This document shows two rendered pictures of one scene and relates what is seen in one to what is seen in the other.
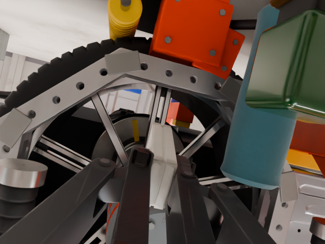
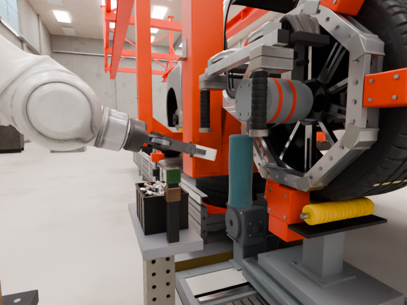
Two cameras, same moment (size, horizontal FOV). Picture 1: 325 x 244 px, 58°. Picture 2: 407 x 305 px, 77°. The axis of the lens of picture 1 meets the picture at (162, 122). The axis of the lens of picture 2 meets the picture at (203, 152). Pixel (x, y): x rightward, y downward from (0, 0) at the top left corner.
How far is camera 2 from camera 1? 59 cm
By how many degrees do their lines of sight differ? 59
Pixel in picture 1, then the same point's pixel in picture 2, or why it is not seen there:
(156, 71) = (290, 179)
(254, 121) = (237, 160)
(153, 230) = (247, 111)
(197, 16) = (277, 207)
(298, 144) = not seen: hidden behind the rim
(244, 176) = (235, 138)
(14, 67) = not seen: outside the picture
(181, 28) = (281, 201)
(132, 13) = (304, 210)
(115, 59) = (305, 184)
